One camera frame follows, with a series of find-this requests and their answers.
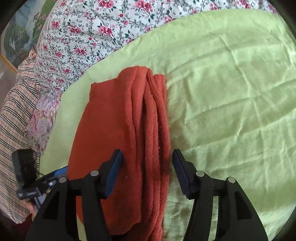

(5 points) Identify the orange knit sweater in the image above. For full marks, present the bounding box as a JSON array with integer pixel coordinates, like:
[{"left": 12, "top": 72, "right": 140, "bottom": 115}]
[{"left": 68, "top": 66, "right": 171, "bottom": 240}]

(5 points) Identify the framed landscape painting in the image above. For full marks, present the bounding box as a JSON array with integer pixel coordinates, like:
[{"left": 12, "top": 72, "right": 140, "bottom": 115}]
[{"left": 1, "top": 0, "right": 56, "bottom": 69}]

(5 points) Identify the black camera box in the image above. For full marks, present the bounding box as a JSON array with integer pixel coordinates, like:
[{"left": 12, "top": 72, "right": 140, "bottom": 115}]
[{"left": 11, "top": 149, "right": 37, "bottom": 189}]

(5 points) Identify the floral white quilt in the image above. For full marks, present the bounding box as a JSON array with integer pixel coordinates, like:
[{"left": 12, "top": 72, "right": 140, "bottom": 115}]
[{"left": 35, "top": 0, "right": 276, "bottom": 95}]

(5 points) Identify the plaid blanket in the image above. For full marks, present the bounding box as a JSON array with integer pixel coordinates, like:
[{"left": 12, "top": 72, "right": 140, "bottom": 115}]
[{"left": 0, "top": 50, "right": 40, "bottom": 223}]

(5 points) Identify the purple floral pillow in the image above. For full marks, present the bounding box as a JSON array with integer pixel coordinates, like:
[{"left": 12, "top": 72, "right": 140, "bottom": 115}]
[{"left": 24, "top": 92, "right": 61, "bottom": 156}]

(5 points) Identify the green bed sheet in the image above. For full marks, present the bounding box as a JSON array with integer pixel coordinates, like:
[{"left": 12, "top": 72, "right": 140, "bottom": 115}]
[{"left": 40, "top": 9, "right": 295, "bottom": 240}]

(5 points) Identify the person left hand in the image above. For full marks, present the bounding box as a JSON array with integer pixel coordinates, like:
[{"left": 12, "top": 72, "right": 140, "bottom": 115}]
[{"left": 26, "top": 202, "right": 38, "bottom": 221}]

